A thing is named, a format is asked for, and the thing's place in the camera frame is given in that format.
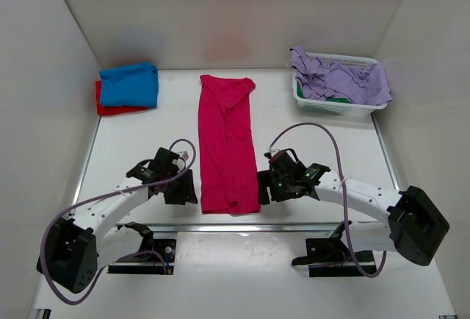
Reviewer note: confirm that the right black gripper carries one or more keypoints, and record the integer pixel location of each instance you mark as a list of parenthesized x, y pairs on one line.
[(266, 178)]

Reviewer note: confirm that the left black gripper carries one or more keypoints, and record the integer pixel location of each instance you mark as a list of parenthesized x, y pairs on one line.
[(186, 191)]

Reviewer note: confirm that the magenta t shirt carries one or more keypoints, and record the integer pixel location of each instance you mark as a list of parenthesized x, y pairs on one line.
[(228, 169)]

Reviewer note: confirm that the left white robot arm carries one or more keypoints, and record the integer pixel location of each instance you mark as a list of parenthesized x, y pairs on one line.
[(81, 241)]

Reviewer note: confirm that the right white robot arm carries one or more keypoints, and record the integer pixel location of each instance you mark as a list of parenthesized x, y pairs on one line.
[(406, 222)]

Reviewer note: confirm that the white plastic laundry basket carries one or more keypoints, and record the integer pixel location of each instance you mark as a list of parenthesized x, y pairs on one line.
[(334, 107)]

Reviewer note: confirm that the green t shirt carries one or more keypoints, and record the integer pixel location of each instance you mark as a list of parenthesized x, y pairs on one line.
[(338, 100)]

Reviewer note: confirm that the folded red t shirt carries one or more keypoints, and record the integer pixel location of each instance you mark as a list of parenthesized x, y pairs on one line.
[(111, 111)]

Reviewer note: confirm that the folded blue t shirt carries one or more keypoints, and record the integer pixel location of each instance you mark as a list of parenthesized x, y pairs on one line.
[(134, 85)]

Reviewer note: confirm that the lavender t shirt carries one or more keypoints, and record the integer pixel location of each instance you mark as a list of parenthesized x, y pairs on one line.
[(319, 81)]

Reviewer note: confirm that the aluminium rail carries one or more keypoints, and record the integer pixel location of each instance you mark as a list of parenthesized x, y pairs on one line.
[(243, 227)]

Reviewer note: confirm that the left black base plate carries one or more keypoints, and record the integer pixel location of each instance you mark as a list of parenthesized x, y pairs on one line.
[(157, 254)]

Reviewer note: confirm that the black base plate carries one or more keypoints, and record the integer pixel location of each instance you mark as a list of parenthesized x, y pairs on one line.
[(157, 254), (328, 256)]

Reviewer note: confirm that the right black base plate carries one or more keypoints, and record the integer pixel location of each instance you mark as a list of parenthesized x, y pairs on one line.
[(328, 256)]

